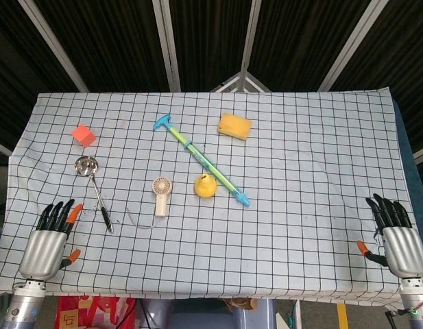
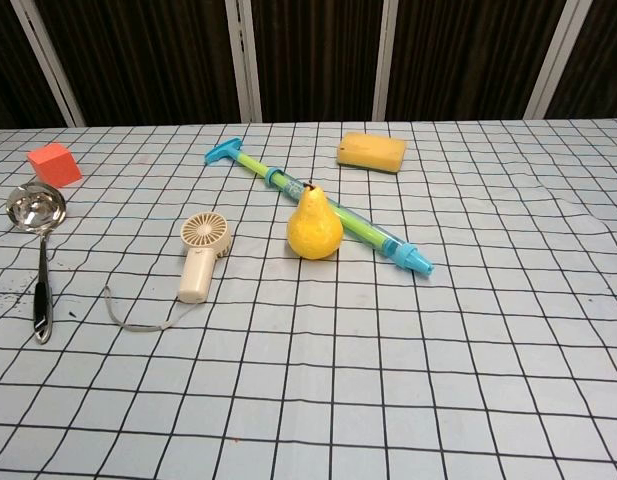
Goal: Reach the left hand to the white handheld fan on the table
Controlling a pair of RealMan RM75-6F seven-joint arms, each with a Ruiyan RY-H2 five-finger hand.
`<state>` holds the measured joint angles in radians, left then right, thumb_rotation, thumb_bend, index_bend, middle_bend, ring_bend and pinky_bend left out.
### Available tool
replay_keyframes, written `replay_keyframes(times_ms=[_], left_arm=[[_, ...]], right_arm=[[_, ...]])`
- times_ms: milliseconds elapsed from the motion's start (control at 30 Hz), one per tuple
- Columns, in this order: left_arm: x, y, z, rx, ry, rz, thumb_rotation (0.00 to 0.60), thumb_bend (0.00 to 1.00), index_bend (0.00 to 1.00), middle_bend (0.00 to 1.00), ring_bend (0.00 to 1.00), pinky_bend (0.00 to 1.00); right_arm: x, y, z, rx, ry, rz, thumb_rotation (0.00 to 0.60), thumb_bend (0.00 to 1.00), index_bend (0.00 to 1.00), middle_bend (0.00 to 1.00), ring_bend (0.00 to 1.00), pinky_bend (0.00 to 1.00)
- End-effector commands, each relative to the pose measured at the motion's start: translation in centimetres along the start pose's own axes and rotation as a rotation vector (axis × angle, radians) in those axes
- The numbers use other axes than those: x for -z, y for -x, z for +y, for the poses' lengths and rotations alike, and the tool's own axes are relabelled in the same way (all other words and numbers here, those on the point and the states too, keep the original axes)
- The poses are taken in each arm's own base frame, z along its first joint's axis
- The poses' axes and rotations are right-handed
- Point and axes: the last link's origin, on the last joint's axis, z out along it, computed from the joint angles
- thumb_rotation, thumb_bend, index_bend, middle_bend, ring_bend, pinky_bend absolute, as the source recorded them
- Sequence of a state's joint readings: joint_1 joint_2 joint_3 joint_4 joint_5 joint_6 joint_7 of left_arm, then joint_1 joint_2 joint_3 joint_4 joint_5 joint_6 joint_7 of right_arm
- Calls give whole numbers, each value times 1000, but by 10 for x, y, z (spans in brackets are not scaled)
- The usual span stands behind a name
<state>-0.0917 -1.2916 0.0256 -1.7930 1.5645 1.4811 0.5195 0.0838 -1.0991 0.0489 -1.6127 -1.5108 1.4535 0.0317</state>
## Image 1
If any blue green water squirter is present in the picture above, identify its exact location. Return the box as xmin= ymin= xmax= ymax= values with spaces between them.
xmin=153 ymin=114 xmax=252 ymax=208

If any white checkered tablecloth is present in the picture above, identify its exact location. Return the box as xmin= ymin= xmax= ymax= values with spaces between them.
xmin=0 ymin=87 xmax=423 ymax=306

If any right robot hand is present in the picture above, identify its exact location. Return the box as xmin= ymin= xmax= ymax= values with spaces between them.
xmin=356 ymin=193 xmax=423 ymax=278

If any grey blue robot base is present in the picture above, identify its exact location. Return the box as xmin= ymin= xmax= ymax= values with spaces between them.
xmin=137 ymin=297 xmax=277 ymax=329

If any red cube block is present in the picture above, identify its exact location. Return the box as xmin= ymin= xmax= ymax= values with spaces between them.
xmin=72 ymin=125 xmax=97 ymax=148

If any steel ladle with black handle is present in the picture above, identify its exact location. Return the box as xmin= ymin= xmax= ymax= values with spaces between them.
xmin=74 ymin=156 xmax=114 ymax=234

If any beige handheld fan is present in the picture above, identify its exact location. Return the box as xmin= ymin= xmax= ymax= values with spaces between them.
xmin=152 ymin=176 xmax=173 ymax=217

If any brown paper scrap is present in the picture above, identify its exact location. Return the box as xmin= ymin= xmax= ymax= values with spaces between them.
xmin=221 ymin=297 xmax=259 ymax=311

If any yellow sponge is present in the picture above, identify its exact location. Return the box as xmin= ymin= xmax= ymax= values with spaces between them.
xmin=217 ymin=112 xmax=253 ymax=141

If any red patterned bag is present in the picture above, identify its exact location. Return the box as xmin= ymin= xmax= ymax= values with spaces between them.
xmin=55 ymin=295 xmax=136 ymax=329

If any yellow pear toy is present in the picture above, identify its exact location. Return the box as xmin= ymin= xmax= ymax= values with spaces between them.
xmin=193 ymin=173 xmax=218 ymax=199

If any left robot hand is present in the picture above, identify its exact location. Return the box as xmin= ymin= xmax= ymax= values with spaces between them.
xmin=19 ymin=199 xmax=85 ymax=282

